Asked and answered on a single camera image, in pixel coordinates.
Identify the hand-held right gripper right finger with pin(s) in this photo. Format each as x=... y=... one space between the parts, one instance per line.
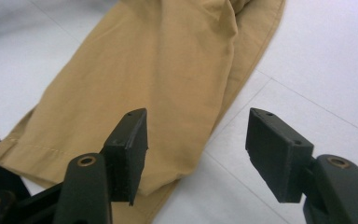
x=276 y=155

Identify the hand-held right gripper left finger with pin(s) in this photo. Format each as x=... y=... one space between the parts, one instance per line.
x=127 y=155

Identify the tan children's pants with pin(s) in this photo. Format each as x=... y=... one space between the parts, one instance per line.
x=155 y=77

